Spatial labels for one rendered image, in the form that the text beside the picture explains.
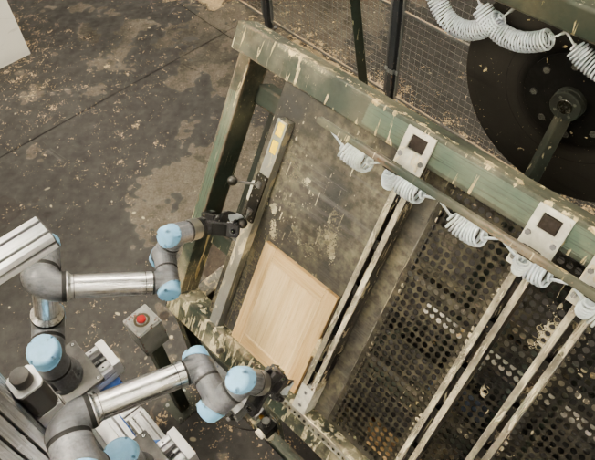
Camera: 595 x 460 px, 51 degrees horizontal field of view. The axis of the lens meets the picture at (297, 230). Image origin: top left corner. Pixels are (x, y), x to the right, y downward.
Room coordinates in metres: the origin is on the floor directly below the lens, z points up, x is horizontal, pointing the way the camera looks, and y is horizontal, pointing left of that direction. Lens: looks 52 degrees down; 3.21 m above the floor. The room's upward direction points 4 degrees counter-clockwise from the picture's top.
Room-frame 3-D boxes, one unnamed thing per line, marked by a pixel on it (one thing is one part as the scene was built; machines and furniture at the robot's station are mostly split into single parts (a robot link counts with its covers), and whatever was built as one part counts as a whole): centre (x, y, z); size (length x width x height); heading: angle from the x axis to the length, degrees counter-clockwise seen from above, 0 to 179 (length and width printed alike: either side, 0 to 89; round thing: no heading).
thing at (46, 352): (1.06, 0.92, 1.20); 0.13 x 0.12 x 0.14; 10
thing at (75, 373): (1.05, 0.92, 1.09); 0.15 x 0.15 x 0.10
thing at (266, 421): (1.06, 0.33, 0.69); 0.50 x 0.14 x 0.24; 42
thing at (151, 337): (1.34, 0.68, 0.84); 0.12 x 0.12 x 0.18; 42
